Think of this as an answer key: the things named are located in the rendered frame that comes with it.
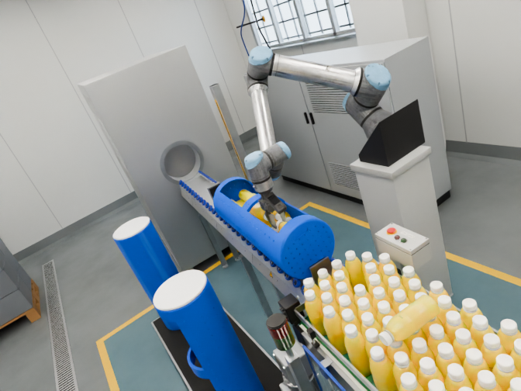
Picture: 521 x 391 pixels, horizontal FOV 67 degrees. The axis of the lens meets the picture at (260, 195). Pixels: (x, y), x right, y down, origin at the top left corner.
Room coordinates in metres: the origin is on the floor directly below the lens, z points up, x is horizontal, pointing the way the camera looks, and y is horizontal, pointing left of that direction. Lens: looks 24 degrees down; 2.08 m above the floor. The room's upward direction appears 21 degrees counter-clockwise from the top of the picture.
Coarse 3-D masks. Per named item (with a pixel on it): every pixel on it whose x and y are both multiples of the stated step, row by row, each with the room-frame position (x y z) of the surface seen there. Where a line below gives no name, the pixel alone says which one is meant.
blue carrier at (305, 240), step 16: (224, 192) 2.26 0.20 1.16; (256, 192) 2.28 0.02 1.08; (224, 208) 2.06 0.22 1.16; (240, 208) 1.88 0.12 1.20; (288, 208) 1.88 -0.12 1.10; (240, 224) 1.83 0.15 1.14; (256, 224) 1.68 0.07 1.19; (288, 224) 1.49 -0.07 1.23; (304, 224) 1.46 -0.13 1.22; (320, 224) 1.49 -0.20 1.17; (256, 240) 1.65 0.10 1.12; (272, 240) 1.50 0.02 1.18; (288, 240) 1.43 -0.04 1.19; (304, 240) 1.46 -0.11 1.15; (320, 240) 1.48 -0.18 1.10; (272, 256) 1.49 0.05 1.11; (288, 256) 1.43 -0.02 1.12; (304, 256) 1.45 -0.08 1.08; (320, 256) 1.47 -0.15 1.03; (288, 272) 1.42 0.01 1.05; (304, 272) 1.44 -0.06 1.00
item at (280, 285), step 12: (192, 180) 3.40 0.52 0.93; (204, 180) 3.29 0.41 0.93; (204, 192) 3.00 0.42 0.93; (192, 204) 3.04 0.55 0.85; (204, 216) 2.75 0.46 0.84; (216, 228) 2.48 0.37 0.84; (228, 240) 2.28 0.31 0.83; (240, 252) 2.07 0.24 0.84; (252, 264) 1.92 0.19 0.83; (276, 276) 1.63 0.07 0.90; (288, 288) 1.51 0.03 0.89; (300, 300) 1.41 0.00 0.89
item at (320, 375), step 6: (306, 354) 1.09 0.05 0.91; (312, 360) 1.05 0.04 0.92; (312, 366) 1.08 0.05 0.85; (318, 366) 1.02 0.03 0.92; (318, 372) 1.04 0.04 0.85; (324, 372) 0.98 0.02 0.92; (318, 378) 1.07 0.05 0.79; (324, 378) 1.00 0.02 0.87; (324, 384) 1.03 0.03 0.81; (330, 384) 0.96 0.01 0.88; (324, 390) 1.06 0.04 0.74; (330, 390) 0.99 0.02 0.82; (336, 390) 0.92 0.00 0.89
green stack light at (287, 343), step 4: (288, 336) 0.91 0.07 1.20; (292, 336) 0.92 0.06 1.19; (276, 340) 0.91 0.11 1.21; (280, 340) 0.90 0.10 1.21; (284, 340) 0.90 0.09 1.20; (288, 340) 0.90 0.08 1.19; (292, 340) 0.91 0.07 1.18; (276, 344) 0.91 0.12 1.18; (280, 344) 0.90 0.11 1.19; (284, 344) 0.90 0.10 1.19; (288, 344) 0.90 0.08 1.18; (292, 344) 0.91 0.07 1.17; (280, 348) 0.91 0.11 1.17; (284, 348) 0.90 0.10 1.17; (288, 348) 0.90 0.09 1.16
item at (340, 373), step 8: (296, 328) 1.25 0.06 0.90; (304, 328) 1.23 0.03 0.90; (296, 336) 1.29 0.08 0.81; (304, 336) 1.19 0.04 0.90; (304, 344) 1.23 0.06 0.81; (320, 344) 1.12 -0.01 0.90; (312, 352) 1.17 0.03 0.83; (320, 352) 1.09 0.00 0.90; (328, 352) 1.07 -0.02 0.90; (320, 360) 1.11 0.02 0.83; (336, 360) 1.03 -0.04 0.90; (336, 368) 1.00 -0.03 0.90; (344, 368) 0.98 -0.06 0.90; (336, 376) 1.01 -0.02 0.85; (344, 376) 0.95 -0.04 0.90; (352, 376) 0.94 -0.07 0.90; (344, 384) 0.96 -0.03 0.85; (352, 384) 0.92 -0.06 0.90; (360, 384) 0.90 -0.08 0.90
